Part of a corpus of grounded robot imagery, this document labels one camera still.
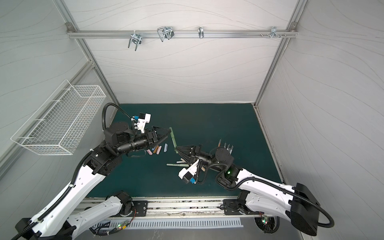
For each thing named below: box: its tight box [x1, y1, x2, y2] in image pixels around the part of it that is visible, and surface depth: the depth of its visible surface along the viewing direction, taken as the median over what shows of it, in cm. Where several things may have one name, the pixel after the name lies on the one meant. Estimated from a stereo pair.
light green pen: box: [166, 163, 189, 167], surface depth 90 cm
